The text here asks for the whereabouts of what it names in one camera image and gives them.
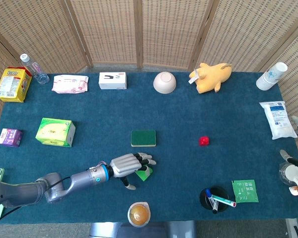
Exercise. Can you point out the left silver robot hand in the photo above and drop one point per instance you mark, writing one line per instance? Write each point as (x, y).
(125, 164)

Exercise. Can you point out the green plastic building block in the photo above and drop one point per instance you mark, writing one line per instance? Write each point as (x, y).
(144, 175)

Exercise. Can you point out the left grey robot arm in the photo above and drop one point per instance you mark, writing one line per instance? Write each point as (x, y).
(82, 179)

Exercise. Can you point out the green and yellow sponge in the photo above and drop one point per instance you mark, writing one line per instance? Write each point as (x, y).
(143, 137)

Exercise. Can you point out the orange bowl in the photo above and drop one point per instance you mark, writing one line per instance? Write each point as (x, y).
(139, 214)

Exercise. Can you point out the red plastic building block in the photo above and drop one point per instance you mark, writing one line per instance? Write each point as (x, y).
(204, 141)

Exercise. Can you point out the clear glass cup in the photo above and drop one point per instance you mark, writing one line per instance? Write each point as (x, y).
(289, 173)

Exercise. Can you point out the white cotton pad bag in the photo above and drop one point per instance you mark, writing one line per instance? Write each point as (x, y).
(279, 119)

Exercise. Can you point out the small orange snack packet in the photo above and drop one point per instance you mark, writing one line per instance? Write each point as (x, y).
(295, 190)

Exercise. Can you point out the blue table cloth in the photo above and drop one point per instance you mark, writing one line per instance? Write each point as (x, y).
(101, 111)

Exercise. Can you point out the grey robot torso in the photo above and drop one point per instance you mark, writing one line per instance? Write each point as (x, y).
(144, 231)

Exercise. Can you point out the green tea packet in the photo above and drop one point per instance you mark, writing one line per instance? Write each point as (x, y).
(245, 191)

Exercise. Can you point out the green tissue box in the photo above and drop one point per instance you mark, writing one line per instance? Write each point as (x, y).
(54, 131)

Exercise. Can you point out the white paper cup stack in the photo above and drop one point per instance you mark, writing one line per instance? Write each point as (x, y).
(270, 77)

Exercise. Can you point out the white stapler box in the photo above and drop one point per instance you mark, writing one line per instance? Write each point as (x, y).
(111, 80)

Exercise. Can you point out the black pen holder cup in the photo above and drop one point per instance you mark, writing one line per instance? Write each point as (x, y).
(204, 198)

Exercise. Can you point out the beige upturned bowl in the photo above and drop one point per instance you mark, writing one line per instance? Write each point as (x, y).
(164, 83)

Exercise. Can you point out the blue capped marker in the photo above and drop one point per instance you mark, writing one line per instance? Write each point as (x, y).
(211, 200)

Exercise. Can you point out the green marker with red cap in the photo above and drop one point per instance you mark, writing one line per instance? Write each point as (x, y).
(224, 200)

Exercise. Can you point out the pink wet wipes pack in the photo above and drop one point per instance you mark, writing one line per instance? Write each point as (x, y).
(69, 84)

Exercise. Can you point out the yellow plush pig toy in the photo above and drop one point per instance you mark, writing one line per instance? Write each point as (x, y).
(211, 79)

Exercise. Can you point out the purple small box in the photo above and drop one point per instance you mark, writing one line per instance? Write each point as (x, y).
(10, 137)

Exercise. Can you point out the clear plastic water bottle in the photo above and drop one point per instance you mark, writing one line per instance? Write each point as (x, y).
(36, 69)

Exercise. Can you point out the wicker folding screen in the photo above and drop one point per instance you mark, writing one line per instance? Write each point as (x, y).
(109, 29)

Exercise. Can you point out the yellow and red snack box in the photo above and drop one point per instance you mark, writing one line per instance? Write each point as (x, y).
(12, 85)

